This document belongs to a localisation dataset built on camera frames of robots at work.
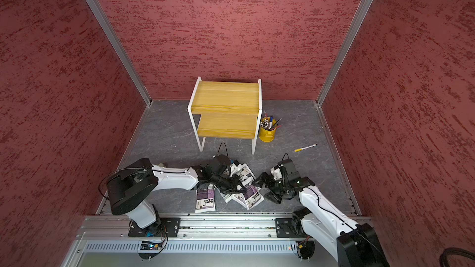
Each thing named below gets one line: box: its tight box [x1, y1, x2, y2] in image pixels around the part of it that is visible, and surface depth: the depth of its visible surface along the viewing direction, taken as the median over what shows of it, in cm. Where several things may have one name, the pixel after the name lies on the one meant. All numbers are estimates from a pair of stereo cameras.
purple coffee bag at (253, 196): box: [244, 183, 265, 211], surface depth 81 cm
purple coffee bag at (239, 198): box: [217, 189, 249, 208], surface depth 83 cm
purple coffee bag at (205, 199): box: [195, 183, 216, 214], surface depth 81 cm
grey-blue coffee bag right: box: [235, 163, 257, 188], surface depth 89 cm
